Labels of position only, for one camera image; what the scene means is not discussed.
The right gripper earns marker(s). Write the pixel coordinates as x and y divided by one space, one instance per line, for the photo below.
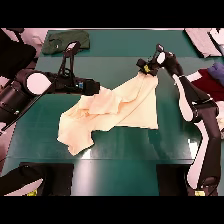
151 68

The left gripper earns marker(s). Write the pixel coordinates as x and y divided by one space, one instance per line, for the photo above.
89 87

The cream T-shirt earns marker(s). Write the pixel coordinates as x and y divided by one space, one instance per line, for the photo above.
126 106

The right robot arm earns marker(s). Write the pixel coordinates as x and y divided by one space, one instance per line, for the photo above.
208 133

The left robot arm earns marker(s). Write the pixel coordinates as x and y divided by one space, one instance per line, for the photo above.
15 96

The white garment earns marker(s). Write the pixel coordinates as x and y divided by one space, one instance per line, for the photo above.
193 76
220 116

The green garment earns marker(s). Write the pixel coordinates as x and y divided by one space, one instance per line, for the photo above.
68 41

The red garment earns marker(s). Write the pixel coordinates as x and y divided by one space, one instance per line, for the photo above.
210 87

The purple garment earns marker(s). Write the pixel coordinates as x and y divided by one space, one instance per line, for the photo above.
217 73

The black chair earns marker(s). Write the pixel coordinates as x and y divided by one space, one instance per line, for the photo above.
15 53

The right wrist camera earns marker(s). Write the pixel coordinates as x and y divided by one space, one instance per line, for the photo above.
141 62

